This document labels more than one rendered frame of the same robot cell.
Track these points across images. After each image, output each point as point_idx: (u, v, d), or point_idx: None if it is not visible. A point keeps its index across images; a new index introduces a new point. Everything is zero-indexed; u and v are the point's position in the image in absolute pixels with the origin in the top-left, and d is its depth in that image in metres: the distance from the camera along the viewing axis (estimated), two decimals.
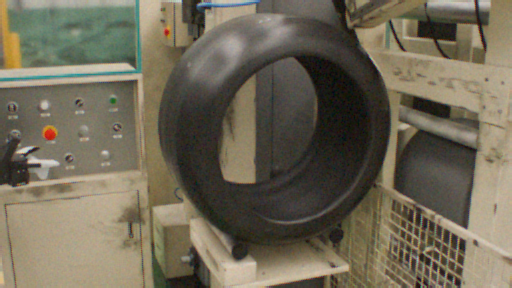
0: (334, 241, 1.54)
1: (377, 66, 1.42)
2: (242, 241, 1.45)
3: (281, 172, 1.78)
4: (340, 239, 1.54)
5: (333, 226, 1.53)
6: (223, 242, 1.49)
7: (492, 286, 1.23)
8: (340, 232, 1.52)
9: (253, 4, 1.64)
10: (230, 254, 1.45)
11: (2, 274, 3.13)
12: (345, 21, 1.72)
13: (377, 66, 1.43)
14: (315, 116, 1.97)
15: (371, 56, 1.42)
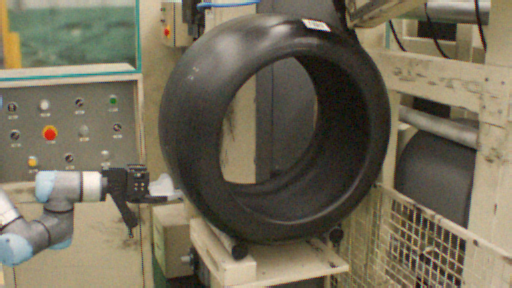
0: (337, 226, 1.53)
1: (318, 24, 1.34)
2: (229, 251, 1.45)
3: (281, 172, 1.78)
4: (332, 228, 1.53)
5: (332, 241, 1.54)
6: None
7: (492, 286, 1.23)
8: (333, 239, 1.52)
9: (253, 4, 1.64)
10: None
11: (2, 274, 3.13)
12: (345, 21, 1.72)
13: (319, 23, 1.34)
14: (315, 116, 1.97)
15: (306, 21, 1.33)
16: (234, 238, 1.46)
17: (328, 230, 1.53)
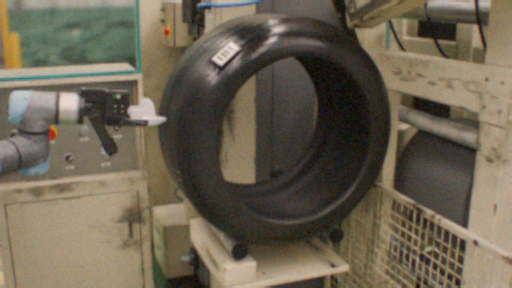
0: (329, 229, 1.53)
1: (227, 50, 1.27)
2: (232, 255, 1.45)
3: (281, 172, 1.78)
4: (327, 235, 1.53)
5: None
6: None
7: (492, 286, 1.23)
8: (337, 240, 1.53)
9: (253, 4, 1.64)
10: (243, 242, 1.45)
11: (2, 274, 3.13)
12: (345, 21, 1.72)
13: (227, 47, 1.28)
14: (315, 116, 1.97)
15: (216, 57, 1.28)
16: (229, 241, 1.46)
17: (327, 238, 1.54)
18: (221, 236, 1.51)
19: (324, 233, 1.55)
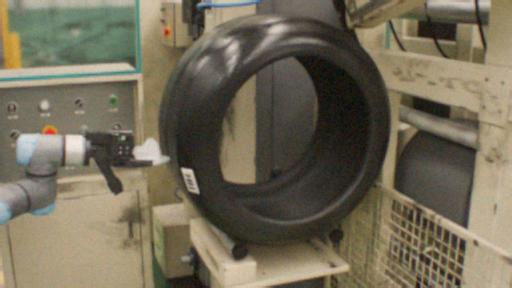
0: (340, 237, 1.55)
1: (188, 178, 1.31)
2: (244, 243, 1.46)
3: (281, 172, 1.78)
4: (342, 232, 1.54)
5: (327, 232, 1.53)
6: (224, 239, 1.49)
7: (492, 286, 1.23)
8: (336, 232, 1.52)
9: (253, 4, 1.64)
10: (229, 251, 1.45)
11: (2, 274, 3.13)
12: (345, 21, 1.72)
13: (185, 176, 1.32)
14: (315, 116, 1.97)
15: (189, 188, 1.33)
16: None
17: (339, 227, 1.54)
18: None
19: None
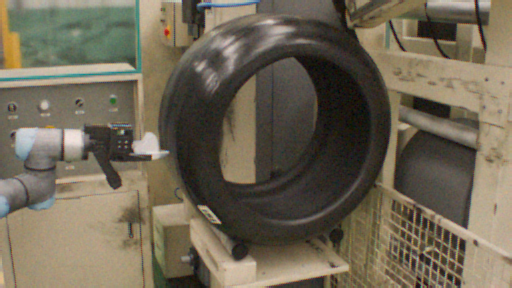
0: (339, 227, 1.54)
1: (206, 212, 1.35)
2: (237, 240, 1.45)
3: (281, 172, 1.78)
4: (334, 227, 1.53)
5: (330, 241, 1.54)
6: (225, 246, 1.49)
7: (492, 286, 1.23)
8: (333, 238, 1.52)
9: (253, 4, 1.64)
10: None
11: (2, 274, 3.13)
12: (345, 21, 1.72)
13: (203, 211, 1.35)
14: (315, 116, 1.97)
15: (211, 220, 1.37)
16: None
17: (329, 228, 1.53)
18: None
19: None
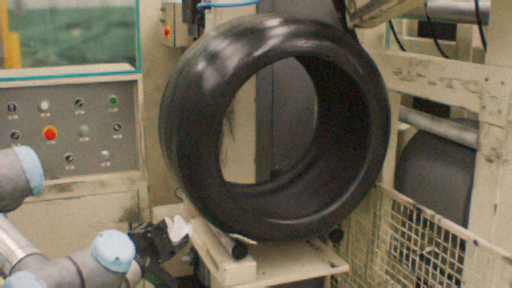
0: (333, 226, 1.53)
1: (239, 238, 1.40)
2: (231, 243, 1.44)
3: (281, 172, 1.78)
4: (329, 231, 1.52)
5: None
6: None
7: (492, 286, 1.23)
8: (334, 240, 1.52)
9: (253, 4, 1.64)
10: None
11: None
12: (345, 21, 1.72)
13: (236, 237, 1.40)
14: (315, 116, 1.97)
15: (247, 242, 1.42)
16: (242, 241, 1.47)
17: (326, 233, 1.53)
18: None
19: None
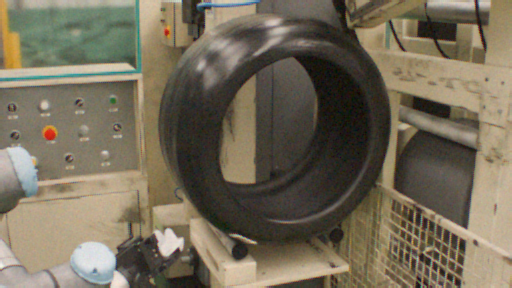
0: (333, 226, 1.53)
1: (239, 238, 1.40)
2: (231, 243, 1.44)
3: (281, 172, 1.78)
4: (329, 231, 1.52)
5: None
6: None
7: (492, 286, 1.23)
8: (334, 240, 1.52)
9: (253, 4, 1.64)
10: None
11: None
12: (345, 21, 1.72)
13: (236, 237, 1.40)
14: (315, 116, 1.97)
15: (247, 242, 1.42)
16: (242, 241, 1.47)
17: (326, 233, 1.53)
18: None
19: None
